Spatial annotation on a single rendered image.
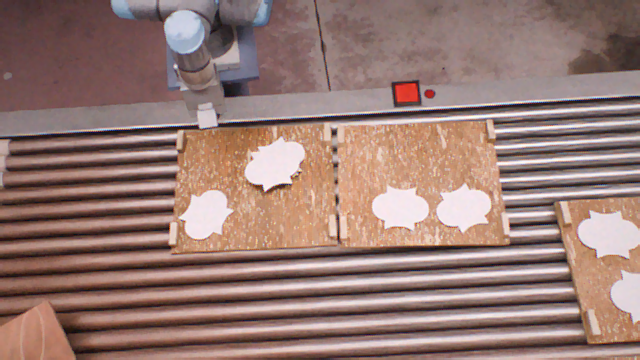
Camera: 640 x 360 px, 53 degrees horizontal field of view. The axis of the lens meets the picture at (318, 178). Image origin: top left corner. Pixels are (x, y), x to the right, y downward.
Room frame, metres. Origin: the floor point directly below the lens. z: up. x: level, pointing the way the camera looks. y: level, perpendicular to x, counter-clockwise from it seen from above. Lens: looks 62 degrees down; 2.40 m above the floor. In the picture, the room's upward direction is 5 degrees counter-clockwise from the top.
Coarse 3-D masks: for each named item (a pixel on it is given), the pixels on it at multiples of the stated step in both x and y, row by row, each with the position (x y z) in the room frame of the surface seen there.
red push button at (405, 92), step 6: (402, 84) 1.05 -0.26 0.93; (408, 84) 1.05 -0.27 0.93; (414, 84) 1.04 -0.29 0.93; (396, 90) 1.03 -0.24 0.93; (402, 90) 1.03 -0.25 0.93; (408, 90) 1.03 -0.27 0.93; (414, 90) 1.02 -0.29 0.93; (402, 96) 1.01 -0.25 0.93; (408, 96) 1.01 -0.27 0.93; (414, 96) 1.00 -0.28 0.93; (402, 102) 0.99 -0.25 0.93
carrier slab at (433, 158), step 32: (352, 128) 0.91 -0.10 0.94; (384, 128) 0.91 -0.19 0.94; (416, 128) 0.90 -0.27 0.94; (448, 128) 0.89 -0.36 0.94; (480, 128) 0.88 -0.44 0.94; (352, 160) 0.82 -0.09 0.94; (384, 160) 0.81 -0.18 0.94; (416, 160) 0.80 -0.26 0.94; (448, 160) 0.79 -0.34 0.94; (480, 160) 0.78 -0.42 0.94; (352, 192) 0.72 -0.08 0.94; (384, 192) 0.72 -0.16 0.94; (416, 192) 0.71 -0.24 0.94; (448, 192) 0.70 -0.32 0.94; (352, 224) 0.64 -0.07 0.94; (384, 224) 0.63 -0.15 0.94; (416, 224) 0.62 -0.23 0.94
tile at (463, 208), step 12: (456, 192) 0.69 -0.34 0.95; (468, 192) 0.69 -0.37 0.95; (480, 192) 0.69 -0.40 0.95; (444, 204) 0.66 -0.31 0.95; (456, 204) 0.66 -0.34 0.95; (468, 204) 0.66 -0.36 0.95; (480, 204) 0.66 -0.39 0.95; (444, 216) 0.63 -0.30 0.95; (456, 216) 0.63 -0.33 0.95; (468, 216) 0.63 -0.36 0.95; (480, 216) 0.62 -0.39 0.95; (468, 228) 0.60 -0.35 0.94
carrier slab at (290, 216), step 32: (256, 128) 0.94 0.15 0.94; (288, 128) 0.93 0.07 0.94; (320, 128) 0.92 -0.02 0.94; (192, 160) 0.86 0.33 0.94; (224, 160) 0.85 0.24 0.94; (320, 160) 0.82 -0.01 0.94; (192, 192) 0.76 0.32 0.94; (224, 192) 0.75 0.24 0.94; (256, 192) 0.75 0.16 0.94; (288, 192) 0.74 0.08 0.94; (320, 192) 0.73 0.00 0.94; (224, 224) 0.67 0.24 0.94; (256, 224) 0.66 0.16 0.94; (288, 224) 0.65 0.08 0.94; (320, 224) 0.64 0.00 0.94
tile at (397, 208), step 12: (396, 192) 0.71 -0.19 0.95; (408, 192) 0.71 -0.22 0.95; (384, 204) 0.68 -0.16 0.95; (396, 204) 0.68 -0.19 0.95; (408, 204) 0.67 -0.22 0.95; (420, 204) 0.67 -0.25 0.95; (384, 216) 0.65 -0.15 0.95; (396, 216) 0.64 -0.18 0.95; (408, 216) 0.64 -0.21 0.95; (420, 216) 0.64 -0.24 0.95; (408, 228) 0.61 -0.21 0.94
